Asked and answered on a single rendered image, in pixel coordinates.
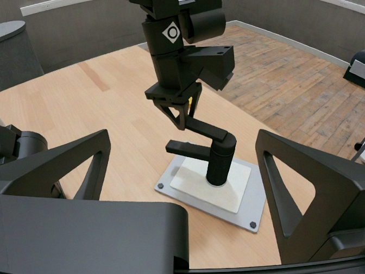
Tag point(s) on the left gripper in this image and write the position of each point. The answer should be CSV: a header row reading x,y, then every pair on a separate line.
x,y
179,99

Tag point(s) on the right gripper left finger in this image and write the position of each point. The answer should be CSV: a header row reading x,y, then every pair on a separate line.
x,y
34,175

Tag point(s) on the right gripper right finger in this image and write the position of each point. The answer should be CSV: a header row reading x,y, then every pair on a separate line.
x,y
338,205

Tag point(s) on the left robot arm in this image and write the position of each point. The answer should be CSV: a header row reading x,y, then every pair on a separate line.
x,y
198,20

